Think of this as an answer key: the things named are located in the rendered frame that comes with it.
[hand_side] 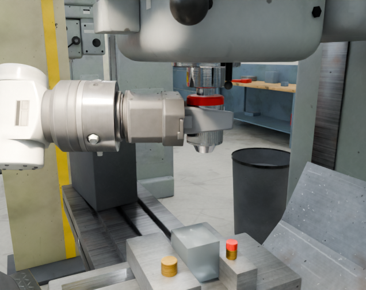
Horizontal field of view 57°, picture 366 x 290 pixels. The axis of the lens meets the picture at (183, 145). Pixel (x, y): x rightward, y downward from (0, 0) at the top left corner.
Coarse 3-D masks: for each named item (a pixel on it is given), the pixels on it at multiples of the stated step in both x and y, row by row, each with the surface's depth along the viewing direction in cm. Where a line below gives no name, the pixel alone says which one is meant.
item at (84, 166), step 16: (128, 144) 88; (80, 160) 93; (96, 160) 84; (112, 160) 86; (128, 160) 89; (80, 176) 95; (96, 176) 85; (112, 176) 87; (128, 176) 90; (80, 192) 97; (96, 192) 86; (112, 192) 88; (128, 192) 91; (96, 208) 87
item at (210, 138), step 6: (210, 108) 40; (216, 108) 41; (222, 108) 41; (204, 132) 41; (210, 132) 41; (216, 132) 41; (222, 132) 43; (186, 138) 43; (192, 138) 42; (198, 138) 41; (204, 138) 41; (210, 138) 41; (216, 138) 42; (222, 138) 43; (192, 144) 42; (198, 144) 42; (204, 144) 41; (210, 144) 41; (216, 144) 42
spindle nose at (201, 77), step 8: (192, 72) 40; (200, 72) 39; (208, 72) 39; (216, 72) 39; (224, 72) 41; (192, 80) 40; (200, 80) 39; (208, 80) 39; (216, 80) 40; (224, 80) 41
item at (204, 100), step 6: (192, 96) 41; (198, 96) 41; (204, 96) 41; (210, 96) 41; (216, 96) 41; (222, 96) 41; (186, 102) 42; (192, 102) 41; (198, 102) 40; (204, 102) 40; (210, 102) 40; (216, 102) 40; (222, 102) 41
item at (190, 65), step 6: (174, 66) 40; (180, 66) 38; (186, 66) 38; (192, 66) 37; (198, 66) 37; (204, 66) 37; (210, 66) 37; (216, 66) 37; (222, 66) 37; (234, 66) 38; (240, 66) 40
